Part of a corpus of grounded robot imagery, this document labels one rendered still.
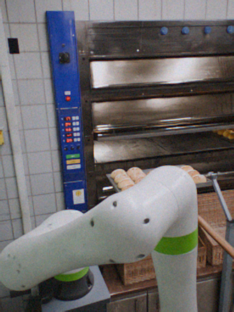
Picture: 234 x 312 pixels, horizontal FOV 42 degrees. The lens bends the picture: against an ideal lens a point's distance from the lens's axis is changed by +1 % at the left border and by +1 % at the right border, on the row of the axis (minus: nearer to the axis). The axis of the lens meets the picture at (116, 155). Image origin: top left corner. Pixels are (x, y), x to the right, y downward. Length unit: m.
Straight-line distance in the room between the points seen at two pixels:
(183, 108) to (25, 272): 1.70
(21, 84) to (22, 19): 0.36
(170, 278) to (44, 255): 0.28
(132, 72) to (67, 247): 1.57
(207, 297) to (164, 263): 1.56
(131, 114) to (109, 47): 0.45
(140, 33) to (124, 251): 1.71
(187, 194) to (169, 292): 0.25
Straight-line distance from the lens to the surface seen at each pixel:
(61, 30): 1.93
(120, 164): 2.15
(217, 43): 2.32
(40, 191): 2.14
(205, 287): 2.21
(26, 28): 1.96
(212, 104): 2.34
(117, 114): 2.05
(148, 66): 2.10
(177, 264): 0.71
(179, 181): 0.64
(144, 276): 2.02
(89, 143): 2.05
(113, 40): 2.03
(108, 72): 2.01
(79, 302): 1.03
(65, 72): 1.93
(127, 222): 0.51
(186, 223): 0.67
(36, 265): 0.75
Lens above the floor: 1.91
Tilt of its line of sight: 18 degrees down
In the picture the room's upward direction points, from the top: 2 degrees counter-clockwise
